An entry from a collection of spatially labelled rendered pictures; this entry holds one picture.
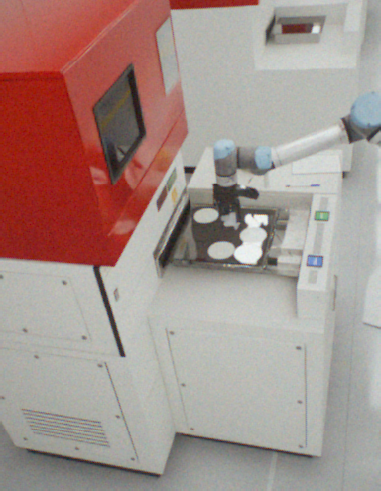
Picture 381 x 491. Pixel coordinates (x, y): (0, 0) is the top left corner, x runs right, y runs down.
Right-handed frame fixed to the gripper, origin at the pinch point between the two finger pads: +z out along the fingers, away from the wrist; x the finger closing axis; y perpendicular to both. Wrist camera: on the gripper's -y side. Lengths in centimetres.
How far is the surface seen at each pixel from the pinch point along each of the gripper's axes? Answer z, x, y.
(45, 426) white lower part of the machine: 69, 10, 92
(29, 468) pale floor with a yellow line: 99, 6, 108
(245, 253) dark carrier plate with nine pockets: 9.2, 5.8, -0.6
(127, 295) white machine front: -2, 23, 45
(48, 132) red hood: -67, 31, 54
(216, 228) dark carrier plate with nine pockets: 9.1, -13.3, 5.2
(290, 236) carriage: 11.1, 0.7, -20.3
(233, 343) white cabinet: 27.1, 31.0, 13.6
